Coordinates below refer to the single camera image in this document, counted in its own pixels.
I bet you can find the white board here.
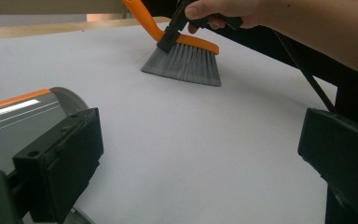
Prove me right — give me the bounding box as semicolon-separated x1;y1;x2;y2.
0;21;338;224

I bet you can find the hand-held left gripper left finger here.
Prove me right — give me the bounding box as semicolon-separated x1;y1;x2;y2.
12;106;104;224

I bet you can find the grey dustpan with orange edge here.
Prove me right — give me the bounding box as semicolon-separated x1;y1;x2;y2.
0;87;90;175

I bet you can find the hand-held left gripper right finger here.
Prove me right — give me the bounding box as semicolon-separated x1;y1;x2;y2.
297;107;358;224

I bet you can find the orange brush with grey bristles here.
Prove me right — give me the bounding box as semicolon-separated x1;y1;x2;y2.
122;0;223;88

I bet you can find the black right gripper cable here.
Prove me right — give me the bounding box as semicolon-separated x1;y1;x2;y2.
273;29;337;114

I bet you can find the beige wooden frame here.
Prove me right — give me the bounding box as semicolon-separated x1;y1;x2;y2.
0;0;129;17

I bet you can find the wooden table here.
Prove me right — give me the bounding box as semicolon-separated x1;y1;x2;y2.
0;17;172;41

